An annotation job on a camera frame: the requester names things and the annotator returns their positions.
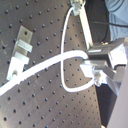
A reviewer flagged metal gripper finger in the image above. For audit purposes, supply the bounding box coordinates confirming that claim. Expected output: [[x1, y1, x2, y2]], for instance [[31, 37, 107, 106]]
[[85, 41, 118, 63], [80, 60, 115, 85]]

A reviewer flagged white cable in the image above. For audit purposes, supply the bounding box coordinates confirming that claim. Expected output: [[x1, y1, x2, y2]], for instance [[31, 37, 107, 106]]
[[0, 6, 100, 97]]

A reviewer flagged white metal bar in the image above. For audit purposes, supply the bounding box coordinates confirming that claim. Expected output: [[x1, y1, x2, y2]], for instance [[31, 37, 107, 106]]
[[79, 8, 93, 50]]

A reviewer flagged blue cloth in background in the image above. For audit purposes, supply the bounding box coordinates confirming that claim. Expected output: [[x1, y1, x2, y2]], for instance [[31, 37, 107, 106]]
[[105, 0, 128, 41]]

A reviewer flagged black perforated breadboard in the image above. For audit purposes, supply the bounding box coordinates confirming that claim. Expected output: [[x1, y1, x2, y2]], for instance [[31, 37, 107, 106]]
[[0, 0, 101, 128]]

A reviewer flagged thin black cable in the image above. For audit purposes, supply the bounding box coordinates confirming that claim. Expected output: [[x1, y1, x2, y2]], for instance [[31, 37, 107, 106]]
[[88, 20, 128, 28]]

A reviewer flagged metal cable end connector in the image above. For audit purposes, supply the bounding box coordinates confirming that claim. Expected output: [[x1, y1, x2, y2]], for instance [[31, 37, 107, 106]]
[[70, 0, 86, 16]]

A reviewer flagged metal cable clip bracket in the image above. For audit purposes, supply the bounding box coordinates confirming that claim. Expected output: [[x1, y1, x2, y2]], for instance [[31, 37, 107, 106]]
[[6, 26, 33, 80]]

